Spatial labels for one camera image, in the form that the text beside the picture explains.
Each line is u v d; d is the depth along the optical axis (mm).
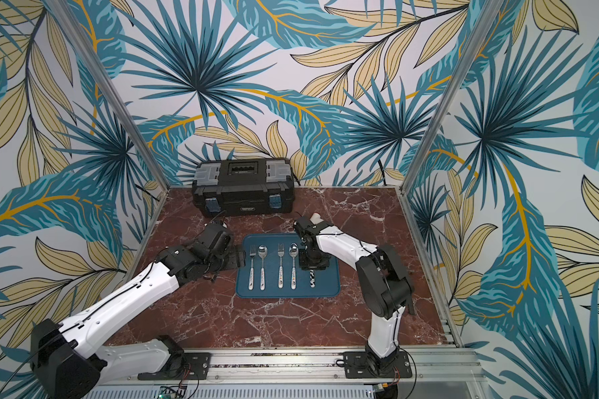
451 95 859
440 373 751
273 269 925
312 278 900
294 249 958
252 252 965
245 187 977
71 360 369
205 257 572
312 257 781
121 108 896
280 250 977
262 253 950
